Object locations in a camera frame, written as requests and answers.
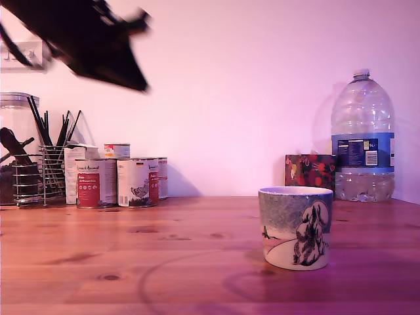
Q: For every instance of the white carton box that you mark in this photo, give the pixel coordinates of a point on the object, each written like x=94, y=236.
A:
x=70, y=177

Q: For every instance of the dark wooden utensil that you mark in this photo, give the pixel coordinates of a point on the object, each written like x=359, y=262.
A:
x=13, y=144

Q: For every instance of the large clear water bottle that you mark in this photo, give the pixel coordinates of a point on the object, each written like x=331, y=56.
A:
x=362, y=131

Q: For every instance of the glass jar with clear lid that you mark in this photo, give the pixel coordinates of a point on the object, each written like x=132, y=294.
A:
x=16, y=111

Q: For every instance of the small short food can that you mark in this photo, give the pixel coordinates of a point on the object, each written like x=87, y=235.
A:
x=117, y=151

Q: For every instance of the thin black straw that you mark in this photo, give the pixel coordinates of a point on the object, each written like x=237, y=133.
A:
x=47, y=128
x=36, y=119
x=73, y=126
x=65, y=128
x=42, y=119

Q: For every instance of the food can with white label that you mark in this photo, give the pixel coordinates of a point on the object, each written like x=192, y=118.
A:
x=163, y=178

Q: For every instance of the ceramic mug with winter print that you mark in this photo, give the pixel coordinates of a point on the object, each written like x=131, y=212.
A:
x=295, y=229

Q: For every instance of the food can with chicken print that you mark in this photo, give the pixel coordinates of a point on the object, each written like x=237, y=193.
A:
x=138, y=183

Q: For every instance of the white wall socket plate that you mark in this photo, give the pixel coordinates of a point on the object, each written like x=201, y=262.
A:
x=36, y=52

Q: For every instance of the floral print box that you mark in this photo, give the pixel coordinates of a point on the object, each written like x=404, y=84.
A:
x=308, y=174

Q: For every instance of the food can with red label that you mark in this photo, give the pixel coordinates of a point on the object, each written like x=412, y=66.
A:
x=95, y=183

